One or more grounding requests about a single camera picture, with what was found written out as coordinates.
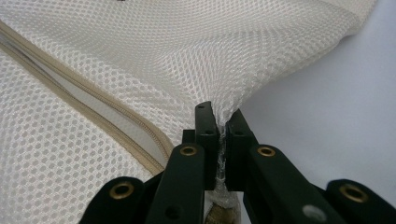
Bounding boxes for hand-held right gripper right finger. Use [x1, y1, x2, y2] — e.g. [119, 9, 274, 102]
[224, 108, 347, 224]

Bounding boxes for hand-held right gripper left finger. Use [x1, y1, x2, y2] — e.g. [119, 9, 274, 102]
[144, 100, 219, 224]

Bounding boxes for cream mesh laundry bag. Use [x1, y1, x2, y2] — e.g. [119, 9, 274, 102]
[0, 0, 379, 224]

